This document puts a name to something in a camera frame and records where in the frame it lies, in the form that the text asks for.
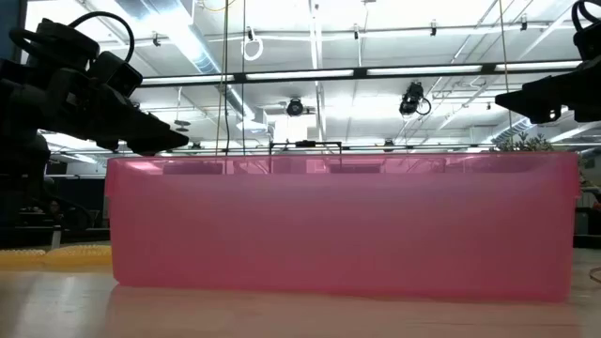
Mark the black overhead camera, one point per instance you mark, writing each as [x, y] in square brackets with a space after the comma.
[295, 107]

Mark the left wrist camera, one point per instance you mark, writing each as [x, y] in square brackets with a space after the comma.
[115, 72]

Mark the black thin metal frame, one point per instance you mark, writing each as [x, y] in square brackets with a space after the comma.
[305, 142]

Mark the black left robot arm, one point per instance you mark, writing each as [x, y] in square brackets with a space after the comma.
[19, 188]

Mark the black overhead light bar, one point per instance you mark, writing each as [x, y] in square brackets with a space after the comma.
[359, 72]

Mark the small green potted plant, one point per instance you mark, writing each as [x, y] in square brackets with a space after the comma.
[526, 143]

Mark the pink translucent plastic bin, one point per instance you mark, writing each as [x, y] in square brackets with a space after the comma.
[338, 235]

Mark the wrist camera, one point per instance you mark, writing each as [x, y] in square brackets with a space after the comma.
[589, 44]
[115, 72]

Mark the silver ceiling air duct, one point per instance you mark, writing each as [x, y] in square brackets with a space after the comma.
[202, 61]

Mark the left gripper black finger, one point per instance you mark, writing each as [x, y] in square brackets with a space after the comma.
[155, 138]
[141, 117]

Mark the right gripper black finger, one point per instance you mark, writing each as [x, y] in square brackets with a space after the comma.
[570, 84]
[535, 101]

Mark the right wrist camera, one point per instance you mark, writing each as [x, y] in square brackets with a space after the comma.
[589, 44]

